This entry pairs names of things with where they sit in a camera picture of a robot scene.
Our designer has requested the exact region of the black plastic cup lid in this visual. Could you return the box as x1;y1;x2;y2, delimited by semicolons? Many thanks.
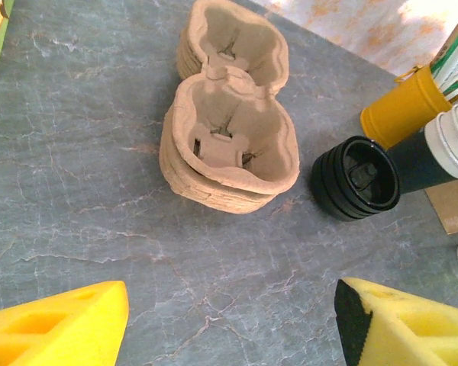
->
320;141;390;220
314;146;379;222
334;135;401;215
309;152;367;223

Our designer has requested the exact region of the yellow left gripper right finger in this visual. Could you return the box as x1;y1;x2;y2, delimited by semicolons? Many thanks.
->
334;277;458;366

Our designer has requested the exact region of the yellow metal bucket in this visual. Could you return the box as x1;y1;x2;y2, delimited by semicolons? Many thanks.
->
360;64;453;150

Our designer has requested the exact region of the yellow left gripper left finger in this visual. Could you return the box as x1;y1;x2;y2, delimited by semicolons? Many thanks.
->
0;280;131;366

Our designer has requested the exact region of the brown pulp cup carrier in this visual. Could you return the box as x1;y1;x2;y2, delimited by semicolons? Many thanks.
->
160;34;287;215
160;26;291;211
163;18;297;207
170;0;301;202

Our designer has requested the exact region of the brown cardboard box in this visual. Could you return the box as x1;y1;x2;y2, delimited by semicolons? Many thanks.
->
425;178;458;236

